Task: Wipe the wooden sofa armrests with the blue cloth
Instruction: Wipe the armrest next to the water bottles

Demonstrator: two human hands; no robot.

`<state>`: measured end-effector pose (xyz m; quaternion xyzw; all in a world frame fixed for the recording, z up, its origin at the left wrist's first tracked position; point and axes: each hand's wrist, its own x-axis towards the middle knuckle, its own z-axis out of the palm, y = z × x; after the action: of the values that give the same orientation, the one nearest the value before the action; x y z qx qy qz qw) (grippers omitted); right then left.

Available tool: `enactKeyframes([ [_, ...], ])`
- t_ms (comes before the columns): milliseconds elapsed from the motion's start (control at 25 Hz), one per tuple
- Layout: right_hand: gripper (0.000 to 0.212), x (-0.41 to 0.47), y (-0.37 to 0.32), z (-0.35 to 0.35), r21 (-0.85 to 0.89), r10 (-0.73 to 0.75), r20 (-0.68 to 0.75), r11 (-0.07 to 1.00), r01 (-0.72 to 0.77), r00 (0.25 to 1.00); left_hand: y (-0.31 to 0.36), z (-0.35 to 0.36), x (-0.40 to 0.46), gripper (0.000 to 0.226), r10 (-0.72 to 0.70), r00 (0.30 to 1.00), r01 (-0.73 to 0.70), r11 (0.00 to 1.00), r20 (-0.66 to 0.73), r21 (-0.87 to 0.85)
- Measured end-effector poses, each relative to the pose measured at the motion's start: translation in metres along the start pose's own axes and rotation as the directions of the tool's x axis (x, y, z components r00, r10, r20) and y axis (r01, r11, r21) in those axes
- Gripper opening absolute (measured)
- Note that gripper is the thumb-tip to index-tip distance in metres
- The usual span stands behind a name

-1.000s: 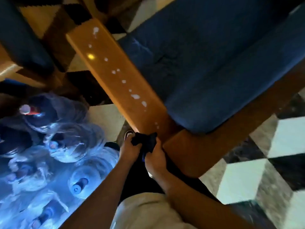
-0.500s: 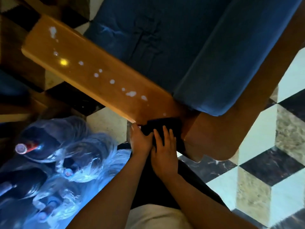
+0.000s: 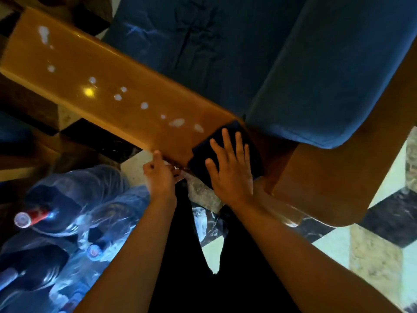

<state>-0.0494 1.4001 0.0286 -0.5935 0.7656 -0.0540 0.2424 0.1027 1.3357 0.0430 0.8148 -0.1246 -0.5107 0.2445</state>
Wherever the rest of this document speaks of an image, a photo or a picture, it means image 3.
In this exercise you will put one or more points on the blue cushioned wooden armchair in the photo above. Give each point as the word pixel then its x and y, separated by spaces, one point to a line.
pixel 325 78

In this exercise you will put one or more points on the person's right forearm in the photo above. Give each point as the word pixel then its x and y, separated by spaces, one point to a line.
pixel 303 267

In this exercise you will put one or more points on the group of wrapped water jugs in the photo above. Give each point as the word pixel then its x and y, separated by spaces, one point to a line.
pixel 65 198

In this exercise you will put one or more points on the person's dark trousers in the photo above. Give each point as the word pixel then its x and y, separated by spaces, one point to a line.
pixel 182 273

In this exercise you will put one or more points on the person's right hand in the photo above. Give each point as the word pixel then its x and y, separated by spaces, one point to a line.
pixel 233 179

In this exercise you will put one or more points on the person's left forearm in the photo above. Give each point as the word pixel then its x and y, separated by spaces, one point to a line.
pixel 130 267

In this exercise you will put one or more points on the dark blue cleaning cloth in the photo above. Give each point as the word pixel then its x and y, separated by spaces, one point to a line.
pixel 200 159

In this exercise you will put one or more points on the person's left hand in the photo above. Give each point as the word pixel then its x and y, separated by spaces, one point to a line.
pixel 161 182

